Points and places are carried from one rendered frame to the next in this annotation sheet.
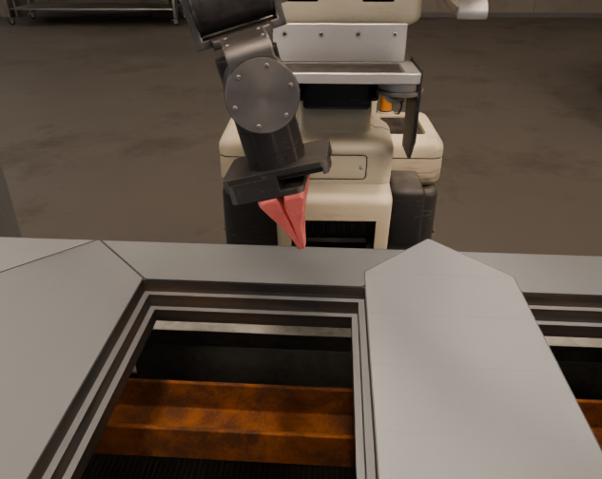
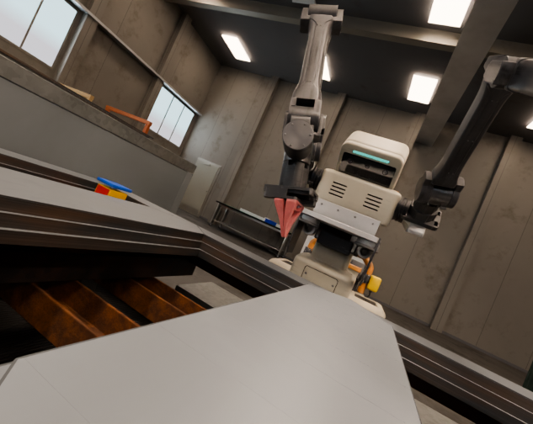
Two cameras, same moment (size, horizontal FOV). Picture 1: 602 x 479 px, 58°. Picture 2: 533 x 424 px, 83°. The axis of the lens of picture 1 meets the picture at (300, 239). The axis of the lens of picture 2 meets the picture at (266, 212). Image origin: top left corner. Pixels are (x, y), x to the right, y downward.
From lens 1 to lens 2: 32 cm
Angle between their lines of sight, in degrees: 35
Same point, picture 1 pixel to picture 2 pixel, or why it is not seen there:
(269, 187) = (282, 192)
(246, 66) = (297, 121)
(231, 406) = not seen: hidden behind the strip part
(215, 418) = not seen: hidden behind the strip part
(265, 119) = (295, 143)
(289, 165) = (295, 187)
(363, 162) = (335, 283)
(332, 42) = (342, 215)
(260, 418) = not seen: hidden behind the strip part
